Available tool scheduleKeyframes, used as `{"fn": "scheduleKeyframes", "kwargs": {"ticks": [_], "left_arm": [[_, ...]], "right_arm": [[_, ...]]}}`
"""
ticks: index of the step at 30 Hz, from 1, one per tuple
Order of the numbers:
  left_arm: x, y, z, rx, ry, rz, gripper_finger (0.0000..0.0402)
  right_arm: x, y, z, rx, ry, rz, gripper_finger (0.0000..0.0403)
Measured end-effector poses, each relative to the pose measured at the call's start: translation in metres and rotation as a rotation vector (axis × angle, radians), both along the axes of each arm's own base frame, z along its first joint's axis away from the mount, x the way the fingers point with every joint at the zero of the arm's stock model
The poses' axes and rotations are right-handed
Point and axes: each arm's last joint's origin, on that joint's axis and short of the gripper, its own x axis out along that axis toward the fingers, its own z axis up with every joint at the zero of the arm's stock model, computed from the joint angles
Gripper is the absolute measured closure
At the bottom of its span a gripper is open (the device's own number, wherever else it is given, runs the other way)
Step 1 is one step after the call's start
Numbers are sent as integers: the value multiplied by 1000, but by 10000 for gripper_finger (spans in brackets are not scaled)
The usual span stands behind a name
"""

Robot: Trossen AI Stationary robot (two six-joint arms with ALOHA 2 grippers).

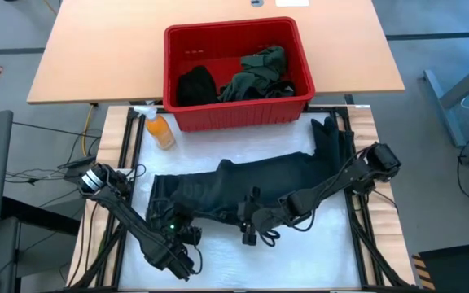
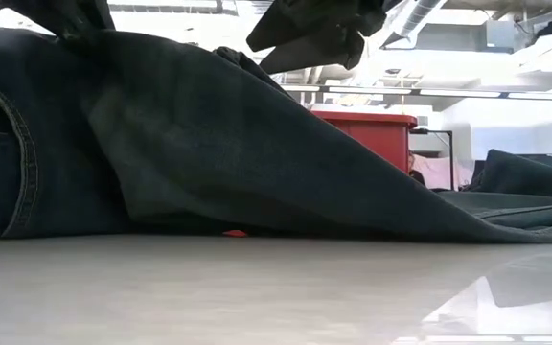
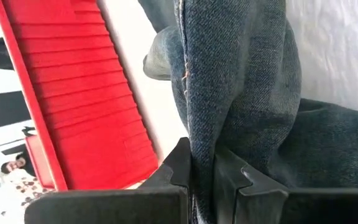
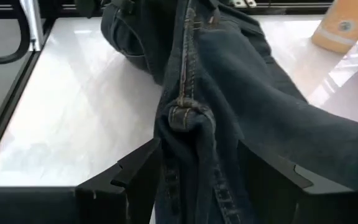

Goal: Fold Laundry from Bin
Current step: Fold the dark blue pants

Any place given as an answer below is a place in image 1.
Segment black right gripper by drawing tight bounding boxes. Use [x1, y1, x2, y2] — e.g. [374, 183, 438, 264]
[236, 186, 269, 247]

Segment dark blue denim jeans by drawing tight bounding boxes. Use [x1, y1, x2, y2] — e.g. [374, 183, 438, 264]
[147, 116, 356, 229]

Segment dark green pants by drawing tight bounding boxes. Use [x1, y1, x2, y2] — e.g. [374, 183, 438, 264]
[217, 44, 289, 103]

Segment red plastic bin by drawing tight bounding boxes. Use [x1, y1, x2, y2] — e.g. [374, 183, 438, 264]
[163, 15, 316, 133]

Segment orange spray bottle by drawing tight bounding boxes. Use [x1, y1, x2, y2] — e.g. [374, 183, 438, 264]
[133, 104, 178, 151]

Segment black crumpled garment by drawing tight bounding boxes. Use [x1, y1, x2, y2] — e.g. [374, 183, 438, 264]
[176, 64, 220, 107]

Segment light wooden desk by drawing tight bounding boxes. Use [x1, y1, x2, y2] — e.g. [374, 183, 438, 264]
[26, 0, 406, 105]

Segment grey desk leg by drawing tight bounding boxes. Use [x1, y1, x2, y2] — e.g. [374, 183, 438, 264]
[423, 52, 469, 147]

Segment yellow cable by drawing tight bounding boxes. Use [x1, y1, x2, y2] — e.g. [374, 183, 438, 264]
[81, 103, 97, 158]

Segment black floor cables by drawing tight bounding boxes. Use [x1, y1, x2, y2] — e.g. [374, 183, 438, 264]
[4, 120, 103, 186]

